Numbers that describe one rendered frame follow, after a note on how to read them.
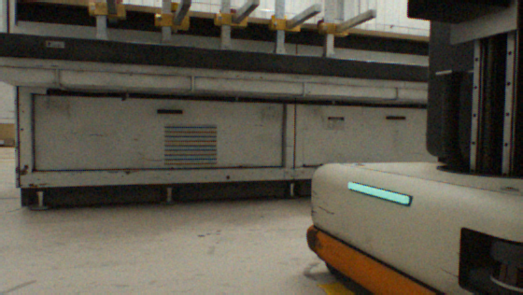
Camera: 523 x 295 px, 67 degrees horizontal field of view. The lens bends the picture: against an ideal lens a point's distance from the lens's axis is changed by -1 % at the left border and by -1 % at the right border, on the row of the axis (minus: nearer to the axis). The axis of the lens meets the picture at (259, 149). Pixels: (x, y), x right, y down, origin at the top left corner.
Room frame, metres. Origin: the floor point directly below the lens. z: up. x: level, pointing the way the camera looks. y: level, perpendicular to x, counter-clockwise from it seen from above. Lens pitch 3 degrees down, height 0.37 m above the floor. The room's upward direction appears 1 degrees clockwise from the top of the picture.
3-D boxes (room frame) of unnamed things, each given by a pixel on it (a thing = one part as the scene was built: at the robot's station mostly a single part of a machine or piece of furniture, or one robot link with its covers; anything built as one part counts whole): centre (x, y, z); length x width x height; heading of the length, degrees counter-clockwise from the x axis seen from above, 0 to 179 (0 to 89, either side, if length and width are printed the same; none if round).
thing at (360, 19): (1.84, -0.38, 0.84); 0.43 x 0.03 x 0.04; 19
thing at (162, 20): (1.68, 0.37, 0.80); 0.14 x 0.06 x 0.05; 109
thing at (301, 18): (1.76, -0.15, 0.83); 0.43 x 0.03 x 0.04; 19
